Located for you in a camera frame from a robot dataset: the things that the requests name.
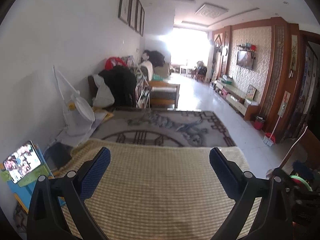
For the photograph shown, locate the white desk fan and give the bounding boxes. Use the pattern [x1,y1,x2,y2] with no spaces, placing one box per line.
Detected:
[53,67,95,137]

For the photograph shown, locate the low tv cabinet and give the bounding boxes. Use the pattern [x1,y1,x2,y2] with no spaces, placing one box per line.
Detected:
[214,80,260,121]

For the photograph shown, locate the black clothes pile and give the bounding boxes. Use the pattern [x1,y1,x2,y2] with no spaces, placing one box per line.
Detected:
[98,66,137,107]

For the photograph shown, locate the striped yellow table mat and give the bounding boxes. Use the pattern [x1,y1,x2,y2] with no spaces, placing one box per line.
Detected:
[55,139,235,239]

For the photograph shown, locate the magazine rack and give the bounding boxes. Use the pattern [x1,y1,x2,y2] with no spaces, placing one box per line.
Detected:
[134,66,151,108]

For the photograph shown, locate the small red floor bin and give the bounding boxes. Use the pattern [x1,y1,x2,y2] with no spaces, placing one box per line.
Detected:
[253,115,265,131]

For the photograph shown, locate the white plastic bag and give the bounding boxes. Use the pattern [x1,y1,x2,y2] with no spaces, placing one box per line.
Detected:
[93,74,114,108]

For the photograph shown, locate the wall mounted television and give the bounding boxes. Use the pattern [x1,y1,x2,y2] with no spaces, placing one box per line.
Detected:
[236,50,255,70]

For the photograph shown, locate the grey patterned table cover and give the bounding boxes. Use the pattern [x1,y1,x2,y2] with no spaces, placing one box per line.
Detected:
[92,107,236,148]

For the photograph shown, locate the smartphone with lit screen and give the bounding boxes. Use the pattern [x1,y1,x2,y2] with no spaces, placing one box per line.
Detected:
[3,141,41,184]

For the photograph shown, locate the framed wall pictures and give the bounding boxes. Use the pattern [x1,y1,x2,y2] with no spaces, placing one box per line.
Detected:
[118,0,145,37]

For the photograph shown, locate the red green trash bin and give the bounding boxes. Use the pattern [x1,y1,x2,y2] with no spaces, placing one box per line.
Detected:
[290,175,312,192]

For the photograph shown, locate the blue green phone stand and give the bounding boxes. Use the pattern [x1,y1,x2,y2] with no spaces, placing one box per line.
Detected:
[1,144,54,212]

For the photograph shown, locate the wooden carved chair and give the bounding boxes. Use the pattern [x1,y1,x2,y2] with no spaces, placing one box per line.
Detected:
[265,126,319,178]

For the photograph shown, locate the wooden sofa bench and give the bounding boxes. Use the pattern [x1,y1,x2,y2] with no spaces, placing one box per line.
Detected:
[139,61,181,110]

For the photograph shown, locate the black tablet on table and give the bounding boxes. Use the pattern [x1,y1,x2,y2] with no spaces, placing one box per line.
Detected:
[43,142,72,170]

